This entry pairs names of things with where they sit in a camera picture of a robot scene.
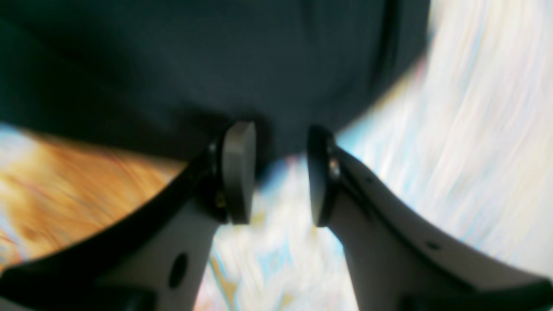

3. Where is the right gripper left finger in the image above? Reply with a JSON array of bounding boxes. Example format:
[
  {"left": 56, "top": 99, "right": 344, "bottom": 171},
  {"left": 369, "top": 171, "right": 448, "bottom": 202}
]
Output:
[{"left": 1, "top": 121, "right": 256, "bottom": 311}]

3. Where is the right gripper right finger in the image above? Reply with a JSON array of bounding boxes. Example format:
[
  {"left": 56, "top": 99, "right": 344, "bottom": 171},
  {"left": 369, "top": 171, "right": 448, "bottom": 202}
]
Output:
[{"left": 307, "top": 126, "right": 553, "bottom": 311}]

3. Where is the black t-shirt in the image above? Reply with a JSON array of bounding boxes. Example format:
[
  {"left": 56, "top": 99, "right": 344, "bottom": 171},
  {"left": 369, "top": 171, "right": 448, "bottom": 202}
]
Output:
[{"left": 0, "top": 0, "right": 430, "bottom": 167}]

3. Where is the patterned tablecloth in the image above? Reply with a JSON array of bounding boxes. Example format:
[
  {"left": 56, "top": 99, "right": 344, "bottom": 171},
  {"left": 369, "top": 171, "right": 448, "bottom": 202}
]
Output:
[{"left": 0, "top": 0, "right": 553, "bottom": 311}]

